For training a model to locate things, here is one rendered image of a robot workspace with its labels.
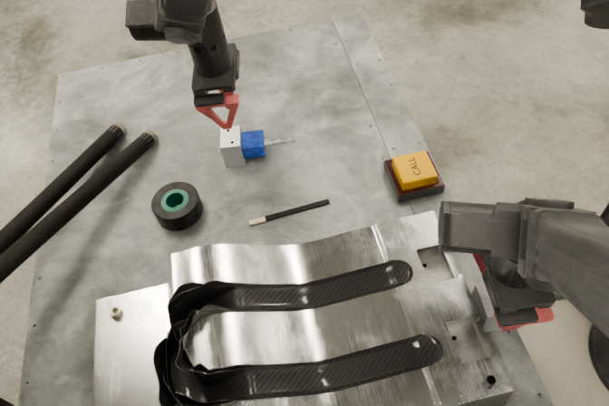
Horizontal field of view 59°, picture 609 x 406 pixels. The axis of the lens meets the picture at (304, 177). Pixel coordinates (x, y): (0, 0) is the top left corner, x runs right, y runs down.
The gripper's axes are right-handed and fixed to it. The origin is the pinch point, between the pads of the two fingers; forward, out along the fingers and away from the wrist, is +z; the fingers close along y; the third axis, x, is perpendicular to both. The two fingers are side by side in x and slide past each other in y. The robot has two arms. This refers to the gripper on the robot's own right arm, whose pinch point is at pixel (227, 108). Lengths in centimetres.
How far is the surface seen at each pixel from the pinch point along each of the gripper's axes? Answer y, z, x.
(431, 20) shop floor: -144, 92, 72
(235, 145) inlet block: 1.9, 7.1, -0.1
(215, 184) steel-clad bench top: 5.7, 12.5, -4.7
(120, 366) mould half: 39.5, 6.7, -14.3
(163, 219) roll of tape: 14.7, 9.2, -12.1
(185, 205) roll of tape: 12.3, 9.0, -8.7
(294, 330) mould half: 38.3, 3.8, 9.1
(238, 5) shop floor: -174, 90, -20
